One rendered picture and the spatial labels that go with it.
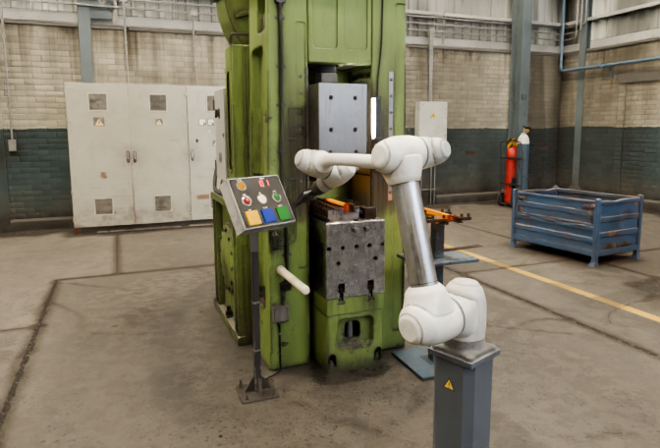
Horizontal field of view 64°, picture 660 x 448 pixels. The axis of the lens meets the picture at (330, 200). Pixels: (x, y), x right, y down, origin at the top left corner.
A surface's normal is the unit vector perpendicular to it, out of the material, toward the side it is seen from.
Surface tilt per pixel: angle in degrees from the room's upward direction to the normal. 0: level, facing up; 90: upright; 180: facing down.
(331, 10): 90
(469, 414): 90
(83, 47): 90
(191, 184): 90
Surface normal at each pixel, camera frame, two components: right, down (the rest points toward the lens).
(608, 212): 0.47, 0.11
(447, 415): -0.75, 0.09
